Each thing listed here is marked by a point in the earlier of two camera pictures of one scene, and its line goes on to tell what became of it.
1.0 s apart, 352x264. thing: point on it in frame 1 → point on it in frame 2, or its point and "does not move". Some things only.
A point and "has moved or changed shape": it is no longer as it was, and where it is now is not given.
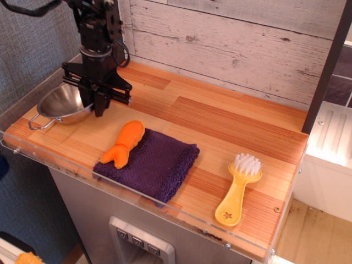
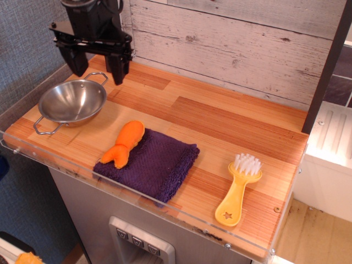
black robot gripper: x=97 y=70 → x=93 y=27
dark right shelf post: x=328 y=67 does not move
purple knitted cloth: x=155 y=166 does not move
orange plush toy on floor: x=28 y=258 does not move
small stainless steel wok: x=64 y=102 has moved or changed shape
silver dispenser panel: x=132 y=245 does not move
